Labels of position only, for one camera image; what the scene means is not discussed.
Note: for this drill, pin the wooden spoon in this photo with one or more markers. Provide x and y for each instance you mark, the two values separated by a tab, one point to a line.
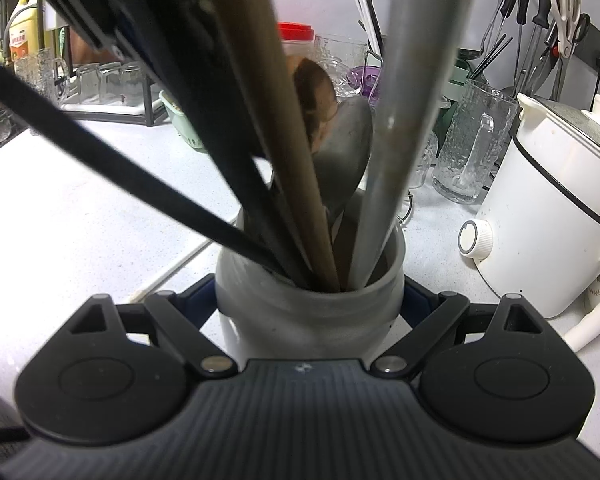
315	95

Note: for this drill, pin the yellow oil bottle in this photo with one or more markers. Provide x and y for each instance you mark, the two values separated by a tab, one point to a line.
25	35

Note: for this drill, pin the white electric cooker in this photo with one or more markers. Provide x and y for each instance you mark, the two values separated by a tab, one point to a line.
545	220

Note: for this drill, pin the black power strip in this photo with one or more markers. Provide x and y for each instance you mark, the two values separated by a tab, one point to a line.
595	35

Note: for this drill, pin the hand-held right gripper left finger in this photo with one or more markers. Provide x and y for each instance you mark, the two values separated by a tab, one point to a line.
197	300

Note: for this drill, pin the tall textured glass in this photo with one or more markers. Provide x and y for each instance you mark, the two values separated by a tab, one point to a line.
340	60

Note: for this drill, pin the textured glass mug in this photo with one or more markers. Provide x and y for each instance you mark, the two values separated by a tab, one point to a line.
470	145
40	77

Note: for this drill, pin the metal spoon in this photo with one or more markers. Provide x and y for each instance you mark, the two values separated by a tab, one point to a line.
345	145

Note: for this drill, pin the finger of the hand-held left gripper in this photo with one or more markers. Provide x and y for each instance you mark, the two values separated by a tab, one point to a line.
180	0
127	35

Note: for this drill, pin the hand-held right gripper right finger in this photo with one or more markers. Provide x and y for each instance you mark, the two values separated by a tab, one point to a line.
416	300

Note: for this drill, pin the green utensil holder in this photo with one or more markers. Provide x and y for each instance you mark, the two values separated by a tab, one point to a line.
459	75

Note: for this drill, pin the purple lid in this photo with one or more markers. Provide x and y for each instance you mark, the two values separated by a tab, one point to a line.
362	80

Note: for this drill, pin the glass cups on shelf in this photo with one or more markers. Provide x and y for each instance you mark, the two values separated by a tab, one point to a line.
105	110

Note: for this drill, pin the white ceramic jar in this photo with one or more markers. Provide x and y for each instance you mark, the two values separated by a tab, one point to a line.
300	320

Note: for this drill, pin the green plastic basket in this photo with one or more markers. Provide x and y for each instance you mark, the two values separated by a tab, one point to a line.
185	130

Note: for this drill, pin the black dish rack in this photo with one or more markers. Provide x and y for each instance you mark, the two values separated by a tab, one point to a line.
150	110

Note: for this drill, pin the clear glass tumbler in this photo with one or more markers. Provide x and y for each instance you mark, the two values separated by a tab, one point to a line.
132	82
87	82
111	82

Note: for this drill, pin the wooden cutting board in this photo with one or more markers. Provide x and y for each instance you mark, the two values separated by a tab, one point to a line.
87	45

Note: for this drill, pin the white chopstick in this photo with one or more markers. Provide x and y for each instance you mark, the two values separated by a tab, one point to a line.
372	10
395	135
175	271
364	10

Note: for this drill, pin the small clear glass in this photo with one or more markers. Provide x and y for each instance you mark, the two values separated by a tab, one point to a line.
0	127

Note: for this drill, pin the clear stemmed glass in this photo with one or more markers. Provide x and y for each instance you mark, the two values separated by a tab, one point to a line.
425	160

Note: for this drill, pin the thin black chopstick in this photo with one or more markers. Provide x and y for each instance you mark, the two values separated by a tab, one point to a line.
490	57

